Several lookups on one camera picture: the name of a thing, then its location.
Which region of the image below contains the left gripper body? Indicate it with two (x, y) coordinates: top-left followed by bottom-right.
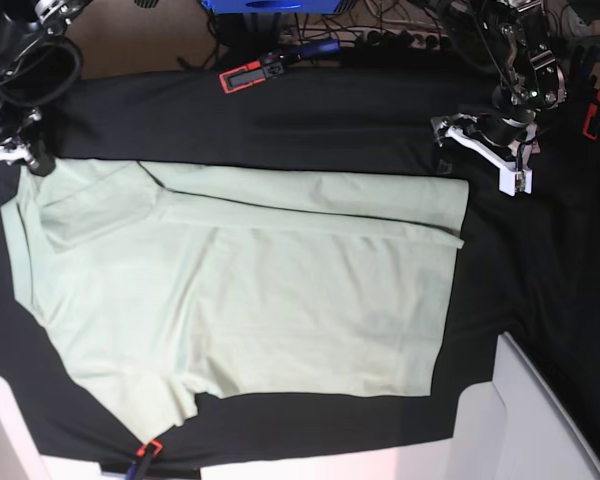
(472, 107), (536, 155)

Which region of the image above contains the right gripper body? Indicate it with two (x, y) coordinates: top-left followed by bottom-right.
(0, 107), (55, 176)

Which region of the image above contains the light green T-shirt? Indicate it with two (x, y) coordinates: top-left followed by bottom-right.
(1, 160), (469, 442)

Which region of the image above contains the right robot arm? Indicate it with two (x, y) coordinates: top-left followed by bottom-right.
(0, 1), (90, 176)

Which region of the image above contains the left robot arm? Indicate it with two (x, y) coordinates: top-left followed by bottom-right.
(431, 1), (566, 196)

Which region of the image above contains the red black right clamp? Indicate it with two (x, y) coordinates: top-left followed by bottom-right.
(582, 89), (600, 141)

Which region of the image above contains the red black clamp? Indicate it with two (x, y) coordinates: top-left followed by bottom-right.
(582, 89), (600, 141)
(217, 39), (341, 96)

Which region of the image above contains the white power strip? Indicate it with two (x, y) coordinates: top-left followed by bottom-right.
(279, 25), (452, 51)

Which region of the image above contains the blue box at top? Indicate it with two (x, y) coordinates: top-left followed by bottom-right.
(202, 0), (357, 15)

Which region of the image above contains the red blue bottom clamp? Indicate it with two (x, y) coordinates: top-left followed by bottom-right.
(99, 439), (201, 480)

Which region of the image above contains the white left table frame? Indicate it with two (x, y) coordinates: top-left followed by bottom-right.
(0, 377), (50, 480)

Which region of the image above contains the white table frame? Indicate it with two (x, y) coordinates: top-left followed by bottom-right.
(0, 377), (50, 480)
(445, 333), (600, 480)

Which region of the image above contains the white right table frame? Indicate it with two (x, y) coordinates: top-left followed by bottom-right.
(445, 333), (600, 480)

